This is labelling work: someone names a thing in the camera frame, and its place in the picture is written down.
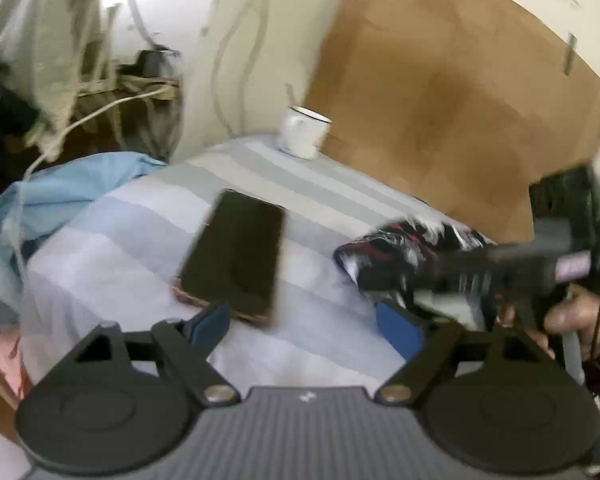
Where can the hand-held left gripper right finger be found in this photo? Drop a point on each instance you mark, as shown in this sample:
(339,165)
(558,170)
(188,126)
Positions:
(397,330)

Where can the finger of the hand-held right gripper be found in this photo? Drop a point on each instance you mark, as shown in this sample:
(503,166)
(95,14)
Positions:
(455,267)

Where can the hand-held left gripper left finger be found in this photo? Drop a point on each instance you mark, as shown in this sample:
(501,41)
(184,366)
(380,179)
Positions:
(211,327)

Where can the black patterned small garment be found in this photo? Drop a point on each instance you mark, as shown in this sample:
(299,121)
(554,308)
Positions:
(390,252)

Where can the person's right hand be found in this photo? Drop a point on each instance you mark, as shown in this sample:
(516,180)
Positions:
(575,315)

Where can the black smartphone in brown case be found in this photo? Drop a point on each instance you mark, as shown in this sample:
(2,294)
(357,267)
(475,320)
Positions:
(240,255)

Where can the striped grey bed sheet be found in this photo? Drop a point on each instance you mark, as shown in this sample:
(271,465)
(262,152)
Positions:
(130,240)

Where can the wood-pattern vinyl sheet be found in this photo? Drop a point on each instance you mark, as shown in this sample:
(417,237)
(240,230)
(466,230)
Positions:
(445,100)

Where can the black tape strips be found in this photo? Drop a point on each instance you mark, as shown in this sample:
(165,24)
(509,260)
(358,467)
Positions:
(570,55)

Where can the white enamel mug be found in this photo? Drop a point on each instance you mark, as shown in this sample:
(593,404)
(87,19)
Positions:
(302,132)

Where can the light blue cloth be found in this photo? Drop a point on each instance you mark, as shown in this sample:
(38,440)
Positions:
(45,200)

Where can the pink cloth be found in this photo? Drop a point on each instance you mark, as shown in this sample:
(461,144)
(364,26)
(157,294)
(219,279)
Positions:
(2,355)

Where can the beige hanging cloth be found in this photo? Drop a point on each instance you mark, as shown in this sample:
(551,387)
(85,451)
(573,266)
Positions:
(40,45)

